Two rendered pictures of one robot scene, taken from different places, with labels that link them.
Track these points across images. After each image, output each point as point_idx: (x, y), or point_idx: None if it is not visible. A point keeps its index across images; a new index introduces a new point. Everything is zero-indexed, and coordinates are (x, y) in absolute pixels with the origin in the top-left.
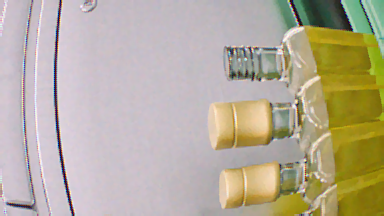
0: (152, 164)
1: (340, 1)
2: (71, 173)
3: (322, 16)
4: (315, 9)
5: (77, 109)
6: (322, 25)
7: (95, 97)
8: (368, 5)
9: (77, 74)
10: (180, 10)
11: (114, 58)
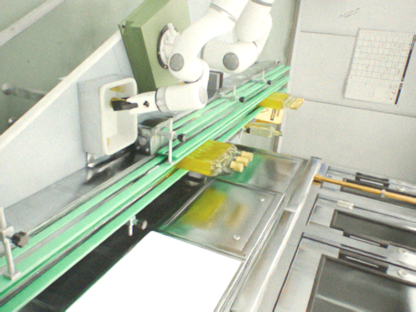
0: (241, 203)
1: None
2: (264, 208)
3: None
4: None
5: (253, 216)
6: None
7: (246, 216)
8: (181, 156)
9: (249, 223)
10: (211, 223)
11: (236, 221)
